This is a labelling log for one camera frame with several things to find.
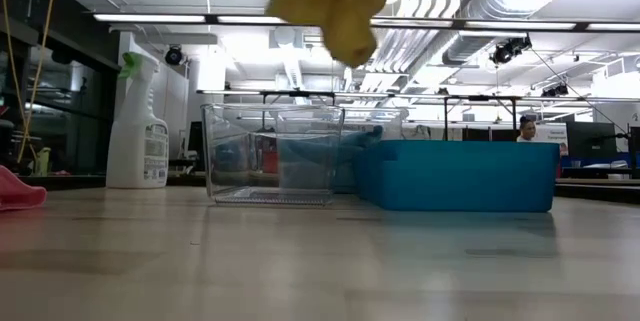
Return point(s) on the teal plastic bin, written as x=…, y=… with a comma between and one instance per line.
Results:
x=450, y=176

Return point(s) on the blue microfiber towel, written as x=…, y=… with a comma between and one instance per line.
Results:
x=360, y=143

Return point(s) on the black ceiling spotlight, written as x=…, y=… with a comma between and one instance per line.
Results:
x=507, y=51
x=555, y=91
x=173, y=56

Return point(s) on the small clear plastic bin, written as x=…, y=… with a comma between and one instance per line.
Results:
x=270, y=197

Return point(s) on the yellow microfiber towel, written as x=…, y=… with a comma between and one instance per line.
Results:
x=345, y=11

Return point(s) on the white poster sign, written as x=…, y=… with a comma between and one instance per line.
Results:
x=552, y=136

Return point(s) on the pink microfiber towel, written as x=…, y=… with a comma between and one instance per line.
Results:
x=17, y=193

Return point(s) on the person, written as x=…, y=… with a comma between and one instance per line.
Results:
x=526, y=131

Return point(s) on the silver ventilation duct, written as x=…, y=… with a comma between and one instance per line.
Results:
x=490, y=1

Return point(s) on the black computer monitor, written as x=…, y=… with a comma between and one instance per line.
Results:
x=590, y=138

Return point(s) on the black background station frame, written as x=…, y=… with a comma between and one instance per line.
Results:
x=300, y=94

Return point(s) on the large clear plastic bin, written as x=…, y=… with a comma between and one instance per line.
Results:
x=385, y=118

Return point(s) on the small green bottle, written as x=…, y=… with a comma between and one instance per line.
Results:
x=43, y=161

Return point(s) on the white spray bottle green trigger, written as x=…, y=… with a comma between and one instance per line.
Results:
x=135, y=151

